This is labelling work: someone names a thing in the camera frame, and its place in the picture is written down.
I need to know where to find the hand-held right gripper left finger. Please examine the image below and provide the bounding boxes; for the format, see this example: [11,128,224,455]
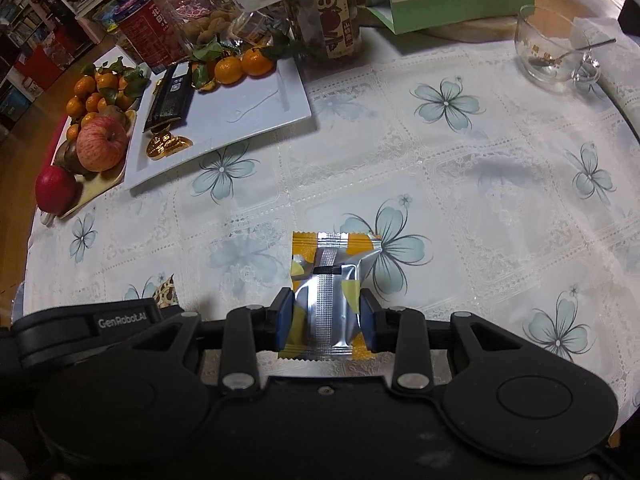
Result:
[131,287,295,392]

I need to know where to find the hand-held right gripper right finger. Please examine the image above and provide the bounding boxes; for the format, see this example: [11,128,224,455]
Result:
[357,288,522,392]

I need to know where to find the silver and yellow snack packet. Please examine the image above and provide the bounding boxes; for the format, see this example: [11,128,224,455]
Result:
[277,230,385,362]

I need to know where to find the brown patterned snack packet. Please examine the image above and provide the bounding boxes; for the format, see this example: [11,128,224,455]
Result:
[154,274,180,310]

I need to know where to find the red apple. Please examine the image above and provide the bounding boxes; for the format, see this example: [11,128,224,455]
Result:
[34,165,79,214]

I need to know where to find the yellow fruit tray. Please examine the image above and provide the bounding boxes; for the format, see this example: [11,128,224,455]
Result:
[49,106,138,220]

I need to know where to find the brown kiwi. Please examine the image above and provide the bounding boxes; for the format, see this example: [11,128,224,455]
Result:
[53,139,82,172]

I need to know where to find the pink apple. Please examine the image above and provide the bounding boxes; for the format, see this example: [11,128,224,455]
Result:
[76,114,130,173]

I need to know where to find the white rectangular plate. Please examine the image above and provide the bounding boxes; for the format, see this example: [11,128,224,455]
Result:
[121,56,314,192]

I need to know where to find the gold foil candy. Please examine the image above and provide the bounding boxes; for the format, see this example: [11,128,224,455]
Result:
[145,132,194,161]

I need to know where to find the pile of small tangerines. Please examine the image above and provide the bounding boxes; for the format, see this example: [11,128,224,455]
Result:
[65,57,151,143]

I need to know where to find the black snack packet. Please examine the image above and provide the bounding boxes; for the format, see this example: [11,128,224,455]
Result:
[143,62,194,134]

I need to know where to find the leafy tangerine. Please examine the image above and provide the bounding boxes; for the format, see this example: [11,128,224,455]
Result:
[192,40,245,93]
[241,30,301,78]

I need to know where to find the brown label jar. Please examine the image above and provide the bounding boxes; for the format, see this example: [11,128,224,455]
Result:
[291,0,363,59]

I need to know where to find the red tin can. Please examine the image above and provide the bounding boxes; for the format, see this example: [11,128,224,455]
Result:
[116,1,174,75]

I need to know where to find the clear plastic snack container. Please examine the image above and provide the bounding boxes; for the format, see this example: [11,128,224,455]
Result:
[164,0,247,50]

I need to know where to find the cluttered storage shelves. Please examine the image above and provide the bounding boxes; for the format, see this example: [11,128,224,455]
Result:
[0,0,151,128]

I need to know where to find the clear glass cup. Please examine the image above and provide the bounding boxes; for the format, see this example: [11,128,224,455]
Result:
[514,3,602,93]

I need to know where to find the metal spoon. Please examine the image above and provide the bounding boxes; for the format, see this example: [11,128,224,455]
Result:
[531,37,618,69]

